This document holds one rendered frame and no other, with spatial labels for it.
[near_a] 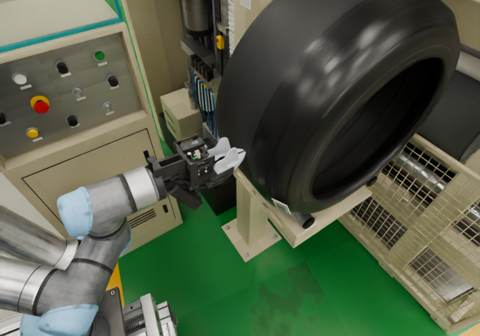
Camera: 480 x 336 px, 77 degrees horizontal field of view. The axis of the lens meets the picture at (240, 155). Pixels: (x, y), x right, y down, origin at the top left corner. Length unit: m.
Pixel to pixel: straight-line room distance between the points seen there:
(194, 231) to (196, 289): 0.34
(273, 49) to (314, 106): 0.14
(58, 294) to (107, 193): 0.17
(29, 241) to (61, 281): 0.27
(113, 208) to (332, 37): 0.47
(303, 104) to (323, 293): 1.41
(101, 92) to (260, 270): 1.23
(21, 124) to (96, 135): 0.23
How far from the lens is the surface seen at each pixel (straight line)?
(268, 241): 1.88
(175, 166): 0.55
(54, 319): 0.59
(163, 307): 1.57
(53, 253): 0.89
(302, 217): 0.92
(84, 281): 0.60
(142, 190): 0.55
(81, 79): 1.18
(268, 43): 0.63
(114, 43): 1.15
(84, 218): 0.55
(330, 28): 0.59
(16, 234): 0.85
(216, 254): 1.86
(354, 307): 1.86
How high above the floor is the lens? 1.70
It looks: 49 degrees down
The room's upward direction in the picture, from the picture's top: straight up
